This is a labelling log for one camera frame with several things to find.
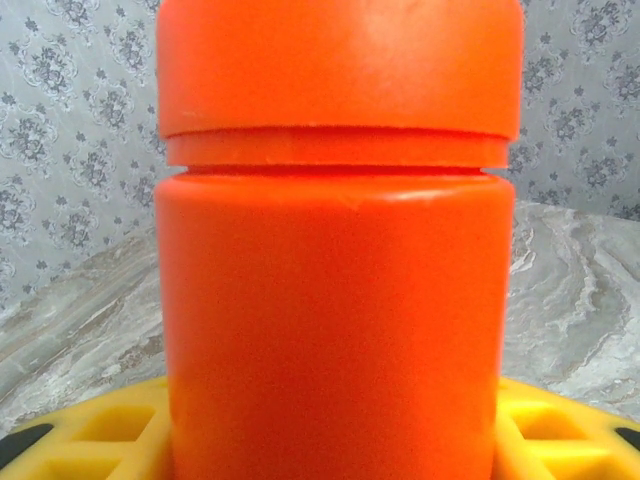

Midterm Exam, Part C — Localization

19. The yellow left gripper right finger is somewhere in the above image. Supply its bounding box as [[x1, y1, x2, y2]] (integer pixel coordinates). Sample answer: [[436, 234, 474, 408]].
[[493, 377, 640, 480]]

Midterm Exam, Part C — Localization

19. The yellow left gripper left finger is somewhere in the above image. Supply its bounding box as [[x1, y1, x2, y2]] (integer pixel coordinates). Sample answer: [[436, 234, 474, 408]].
[[0, 377, 175, 480]]

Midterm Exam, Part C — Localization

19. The orange pill bottle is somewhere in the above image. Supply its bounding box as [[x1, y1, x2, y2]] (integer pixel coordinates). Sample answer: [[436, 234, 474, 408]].
[[155, 127, 516, 480]]

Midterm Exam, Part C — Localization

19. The orange bottle cap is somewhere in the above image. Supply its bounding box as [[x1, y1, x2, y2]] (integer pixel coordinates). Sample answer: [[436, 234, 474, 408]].
[[154, 0, 525, 140]]

